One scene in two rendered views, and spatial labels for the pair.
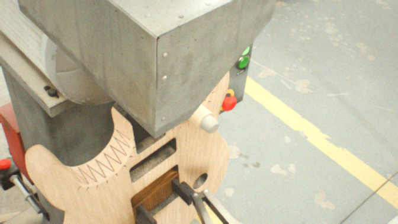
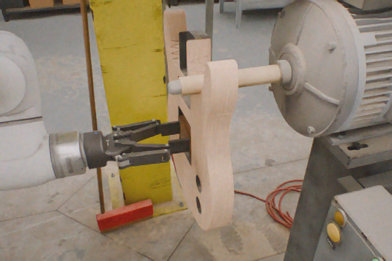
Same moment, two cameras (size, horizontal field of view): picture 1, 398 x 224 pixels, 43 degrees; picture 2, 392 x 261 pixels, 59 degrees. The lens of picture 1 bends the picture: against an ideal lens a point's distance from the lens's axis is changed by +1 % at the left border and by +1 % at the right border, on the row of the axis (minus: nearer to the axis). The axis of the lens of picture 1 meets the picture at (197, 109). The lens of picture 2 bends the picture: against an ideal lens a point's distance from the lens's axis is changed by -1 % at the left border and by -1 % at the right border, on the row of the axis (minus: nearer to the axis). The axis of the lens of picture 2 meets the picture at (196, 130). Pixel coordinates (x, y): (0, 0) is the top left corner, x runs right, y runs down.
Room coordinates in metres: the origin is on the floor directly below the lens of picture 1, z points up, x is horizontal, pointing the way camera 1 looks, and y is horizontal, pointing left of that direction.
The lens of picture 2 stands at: (0.80, -0.46, 1.54)
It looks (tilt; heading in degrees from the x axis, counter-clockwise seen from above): 36 degrees down; 119
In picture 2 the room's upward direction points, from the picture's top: straight up
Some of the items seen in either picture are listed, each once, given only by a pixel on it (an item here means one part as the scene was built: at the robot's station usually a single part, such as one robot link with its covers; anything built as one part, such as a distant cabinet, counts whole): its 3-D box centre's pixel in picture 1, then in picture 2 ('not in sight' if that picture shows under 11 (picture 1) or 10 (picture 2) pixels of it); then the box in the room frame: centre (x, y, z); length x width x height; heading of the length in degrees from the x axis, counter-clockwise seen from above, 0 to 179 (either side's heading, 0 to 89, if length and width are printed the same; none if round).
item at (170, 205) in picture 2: not in sight; (146, 189); (-0.19, 0.70, 0.02); 0.40 x 0.40 x 0.02; 46
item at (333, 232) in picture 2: not in sight; (336, 231); (0.82, -0.03, 1.07); 0.03 x 0.01 x 0.03; 136
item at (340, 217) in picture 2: not in sight; (339, 218); (0.82, -0.03, 1.10); 0.03 x 0.01 x 0.03; 136
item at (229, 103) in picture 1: (226, 101); not in sight; (0.84, -0.07, 0.97); 0.04 x 0.04 x 0.04; 46
